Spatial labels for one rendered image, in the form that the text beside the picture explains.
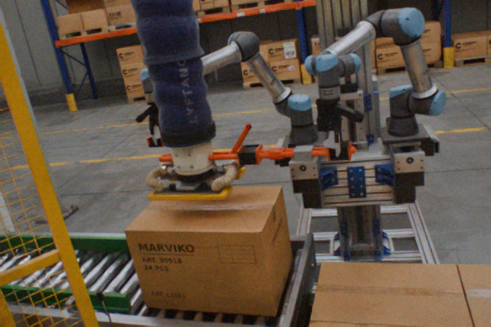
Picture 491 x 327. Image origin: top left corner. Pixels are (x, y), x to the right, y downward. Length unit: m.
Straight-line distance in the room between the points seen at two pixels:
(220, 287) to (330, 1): 1.45
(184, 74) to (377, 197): 1.21
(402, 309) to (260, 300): 0.56
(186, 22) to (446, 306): 1.46
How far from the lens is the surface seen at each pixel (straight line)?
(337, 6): 2.26
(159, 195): 1.79
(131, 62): 9.84
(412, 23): 1.87
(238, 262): 1.75
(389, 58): 8.89
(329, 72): 1.53
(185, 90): 1.64
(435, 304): 1.92
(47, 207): 1.69
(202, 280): 1.87
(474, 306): 1.93
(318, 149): 1.66
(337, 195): 2.31
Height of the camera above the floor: 1.77
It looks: 18 degrees down
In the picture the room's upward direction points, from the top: 9 degrees counter-clockwise
